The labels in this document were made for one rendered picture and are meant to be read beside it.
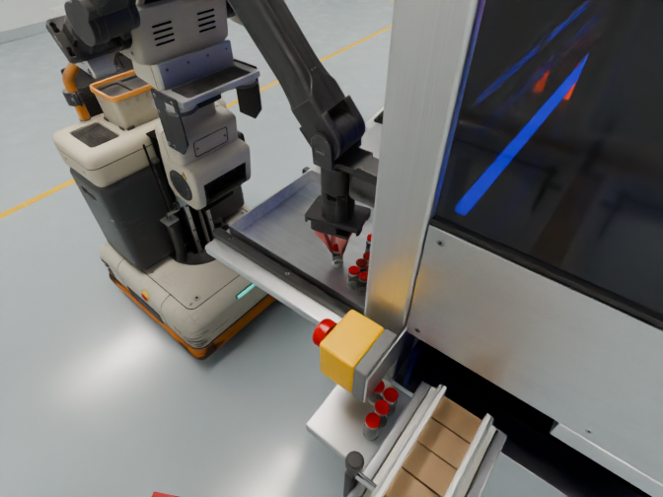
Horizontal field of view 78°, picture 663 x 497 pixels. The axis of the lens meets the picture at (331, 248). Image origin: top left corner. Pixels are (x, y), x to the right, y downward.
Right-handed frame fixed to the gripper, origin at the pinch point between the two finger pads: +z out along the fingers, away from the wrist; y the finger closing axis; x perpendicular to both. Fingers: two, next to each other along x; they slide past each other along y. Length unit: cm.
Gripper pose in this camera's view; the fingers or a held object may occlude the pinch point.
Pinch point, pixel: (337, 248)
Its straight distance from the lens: 77.4
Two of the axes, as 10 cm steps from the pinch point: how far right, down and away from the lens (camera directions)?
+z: 0.0, 7.1, 7.0
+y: 9.2, 2.8, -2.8
